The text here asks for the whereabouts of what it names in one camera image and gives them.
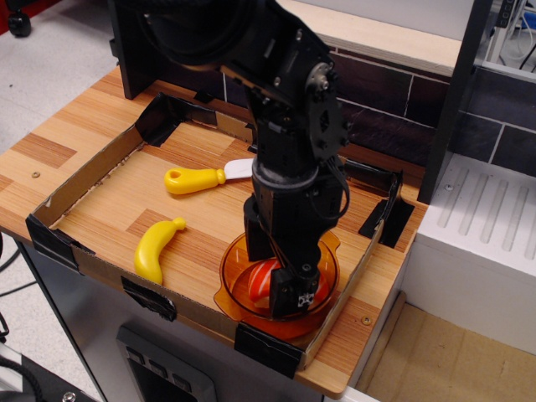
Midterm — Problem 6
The orange transparent plastic pot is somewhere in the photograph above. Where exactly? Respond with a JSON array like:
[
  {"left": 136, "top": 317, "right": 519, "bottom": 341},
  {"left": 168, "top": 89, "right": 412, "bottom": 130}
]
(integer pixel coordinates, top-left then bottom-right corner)
[{"left": 214, "top": 232, "right": 340, "bottom": 343}]

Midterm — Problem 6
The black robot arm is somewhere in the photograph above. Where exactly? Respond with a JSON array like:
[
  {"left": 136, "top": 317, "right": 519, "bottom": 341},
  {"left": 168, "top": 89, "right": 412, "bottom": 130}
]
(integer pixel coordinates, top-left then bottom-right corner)
[{"left": 123, "top": 1, "right": 349, "bottom": 317}]

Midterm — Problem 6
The white toy sink drainboard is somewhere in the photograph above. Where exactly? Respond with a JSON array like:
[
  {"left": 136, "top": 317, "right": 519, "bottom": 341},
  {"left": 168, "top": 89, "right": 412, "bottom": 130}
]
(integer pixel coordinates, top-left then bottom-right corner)
[{"left": 402, "top": 154, "right": 535, "bottom": 353}]

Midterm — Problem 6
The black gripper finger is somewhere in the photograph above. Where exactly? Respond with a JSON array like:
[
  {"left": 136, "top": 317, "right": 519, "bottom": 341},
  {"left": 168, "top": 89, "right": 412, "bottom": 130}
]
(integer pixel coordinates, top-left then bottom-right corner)
[
  {"left": 269, "top": 268, "right": 320, "bottom": 317},
  {"left": 244, "top": 195, "right": 276, "bottom": 261}
]

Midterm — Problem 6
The dark grey upright post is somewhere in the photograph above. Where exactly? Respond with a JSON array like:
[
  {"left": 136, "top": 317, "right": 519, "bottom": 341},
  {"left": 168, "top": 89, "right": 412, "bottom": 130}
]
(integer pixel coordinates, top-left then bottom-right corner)
[{"left": 418, "top": 1, "right": 493, "bottom": 204}]

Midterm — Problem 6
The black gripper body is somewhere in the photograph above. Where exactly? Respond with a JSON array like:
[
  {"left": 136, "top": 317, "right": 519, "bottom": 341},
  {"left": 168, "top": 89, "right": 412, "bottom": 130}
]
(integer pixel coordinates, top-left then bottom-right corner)
[{"left": 252, "top": 161, "right": 349, "bottom": 274}]

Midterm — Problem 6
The black upright post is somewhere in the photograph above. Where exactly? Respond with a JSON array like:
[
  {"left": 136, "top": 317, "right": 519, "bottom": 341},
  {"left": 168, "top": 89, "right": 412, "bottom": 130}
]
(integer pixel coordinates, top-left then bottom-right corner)
[{"left": 108, "top": 1, "right": 166, "bottom": 100}]

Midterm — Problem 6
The black caster wheel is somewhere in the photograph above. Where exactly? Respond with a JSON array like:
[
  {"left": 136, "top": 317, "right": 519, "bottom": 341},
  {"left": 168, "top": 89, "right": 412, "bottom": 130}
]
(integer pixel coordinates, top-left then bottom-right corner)
[{"left": 8, "top": 10, "right": 32, "bottom": 38}]

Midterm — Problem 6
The yellow toy banana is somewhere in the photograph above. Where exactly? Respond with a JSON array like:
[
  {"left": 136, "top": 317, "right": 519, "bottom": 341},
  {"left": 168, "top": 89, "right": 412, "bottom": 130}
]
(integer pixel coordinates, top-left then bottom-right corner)
[{"left": 134, "top": 217, "right": 186, "bottom": 285}]

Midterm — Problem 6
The salmon nigiri sushi toy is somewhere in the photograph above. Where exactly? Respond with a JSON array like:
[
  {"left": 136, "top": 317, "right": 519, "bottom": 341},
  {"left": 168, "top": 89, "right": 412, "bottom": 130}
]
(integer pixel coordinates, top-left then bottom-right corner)
[{"left": 248, "top": 259, "right": 330, "bottom": 309}]

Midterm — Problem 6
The cardboard fence with black tape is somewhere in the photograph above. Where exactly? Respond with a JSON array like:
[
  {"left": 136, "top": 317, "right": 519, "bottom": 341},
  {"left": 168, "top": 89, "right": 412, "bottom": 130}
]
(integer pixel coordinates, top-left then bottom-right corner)
[{"left": 27, "top": 109, "right": 424, "bottom": 393}]

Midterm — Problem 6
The yellow handled toy knife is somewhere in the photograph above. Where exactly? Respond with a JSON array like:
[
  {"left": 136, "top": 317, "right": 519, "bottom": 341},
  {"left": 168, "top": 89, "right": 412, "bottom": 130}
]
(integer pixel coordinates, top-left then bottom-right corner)
[{"left": 164, "top": 158, "right": 254, "bottom": 195}]

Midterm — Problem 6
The grey oven control panel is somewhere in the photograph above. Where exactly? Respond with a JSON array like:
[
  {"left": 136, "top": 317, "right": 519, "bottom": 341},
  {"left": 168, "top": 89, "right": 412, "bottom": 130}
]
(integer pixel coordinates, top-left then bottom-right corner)
[{"left": 116, "top": 327, "right": 217, "bottom": 401}]

